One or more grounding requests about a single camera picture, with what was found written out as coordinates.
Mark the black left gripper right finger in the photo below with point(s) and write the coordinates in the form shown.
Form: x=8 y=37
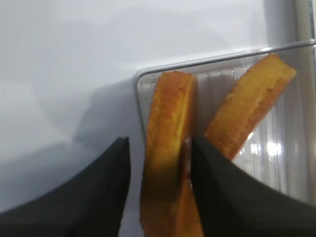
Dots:
x=233 y=204

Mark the white table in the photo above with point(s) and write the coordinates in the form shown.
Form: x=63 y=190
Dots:
x=66 y=77

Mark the bun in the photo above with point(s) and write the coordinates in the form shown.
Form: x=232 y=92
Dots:
x=251 y=98
x=167 y=203

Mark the clear plastic bun container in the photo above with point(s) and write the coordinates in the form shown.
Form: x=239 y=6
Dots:
x=281 y=150

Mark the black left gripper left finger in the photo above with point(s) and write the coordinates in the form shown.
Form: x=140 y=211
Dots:
x=91 y=204

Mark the white serving tray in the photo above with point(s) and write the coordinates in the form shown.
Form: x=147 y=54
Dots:
x=289 y=21

